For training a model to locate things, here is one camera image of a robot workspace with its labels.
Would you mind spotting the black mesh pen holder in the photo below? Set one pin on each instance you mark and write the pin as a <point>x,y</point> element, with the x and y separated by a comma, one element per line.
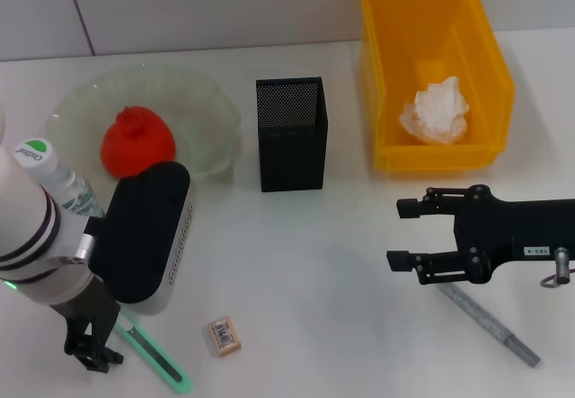
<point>292,160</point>

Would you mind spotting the translucent glass fruit plate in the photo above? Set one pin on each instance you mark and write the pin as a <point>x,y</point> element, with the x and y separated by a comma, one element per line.
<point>202,101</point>

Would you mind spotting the beige eraser with barcode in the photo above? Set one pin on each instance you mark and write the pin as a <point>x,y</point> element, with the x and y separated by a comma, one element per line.
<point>224,337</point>

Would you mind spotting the yellow plastic bin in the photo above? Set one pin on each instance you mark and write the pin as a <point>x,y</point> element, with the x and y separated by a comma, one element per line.
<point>386,79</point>

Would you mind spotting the clear green-label water bottle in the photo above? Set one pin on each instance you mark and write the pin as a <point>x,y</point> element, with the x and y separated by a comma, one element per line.
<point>63,182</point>

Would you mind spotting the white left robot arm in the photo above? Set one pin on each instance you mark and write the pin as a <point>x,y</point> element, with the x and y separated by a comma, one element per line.
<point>22,218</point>

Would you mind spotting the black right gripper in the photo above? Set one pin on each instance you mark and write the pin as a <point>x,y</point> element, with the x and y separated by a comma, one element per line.
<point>503,232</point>

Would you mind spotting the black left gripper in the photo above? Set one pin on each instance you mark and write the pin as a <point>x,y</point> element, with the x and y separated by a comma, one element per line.
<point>90,303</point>

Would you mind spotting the white paper ball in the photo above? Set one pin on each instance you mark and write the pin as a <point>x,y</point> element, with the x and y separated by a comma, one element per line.
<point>438,110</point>

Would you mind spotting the orange fruit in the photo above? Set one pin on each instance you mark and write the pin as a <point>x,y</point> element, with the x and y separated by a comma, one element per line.
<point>135,142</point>

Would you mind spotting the grey glitter pen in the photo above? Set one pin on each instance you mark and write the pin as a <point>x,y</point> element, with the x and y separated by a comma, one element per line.
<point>485,321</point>

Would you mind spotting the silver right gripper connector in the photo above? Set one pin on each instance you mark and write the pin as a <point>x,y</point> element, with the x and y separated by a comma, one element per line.
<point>561,263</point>

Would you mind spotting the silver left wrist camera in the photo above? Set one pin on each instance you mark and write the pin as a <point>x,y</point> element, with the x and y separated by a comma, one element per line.
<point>139,227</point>

